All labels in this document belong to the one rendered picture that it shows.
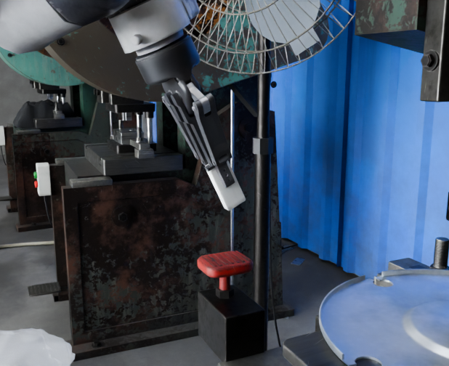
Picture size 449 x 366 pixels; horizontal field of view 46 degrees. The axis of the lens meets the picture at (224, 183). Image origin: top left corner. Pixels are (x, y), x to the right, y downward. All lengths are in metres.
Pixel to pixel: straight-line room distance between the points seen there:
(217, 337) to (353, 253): 2.01
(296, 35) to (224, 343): 0.74
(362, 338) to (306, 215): 2.51
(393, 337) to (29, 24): 0.47
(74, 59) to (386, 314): 1.29
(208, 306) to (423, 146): 1.65
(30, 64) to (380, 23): 2.89
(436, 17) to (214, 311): 0.45
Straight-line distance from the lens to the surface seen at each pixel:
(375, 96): 2.51
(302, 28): 1.23
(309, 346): 0.50
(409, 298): 0.61
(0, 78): 6.92
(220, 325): 0.73
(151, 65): 0.64
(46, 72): 3.38
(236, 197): 0.73
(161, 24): 0.63
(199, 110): 0.63
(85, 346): 2.09
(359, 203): 2.64
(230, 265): 0.73
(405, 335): 0.53
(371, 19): 0.62
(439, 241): 0.73
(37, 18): 0.59
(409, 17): 0.58
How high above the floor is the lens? 1.02
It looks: 12 degrees down
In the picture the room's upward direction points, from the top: straight up
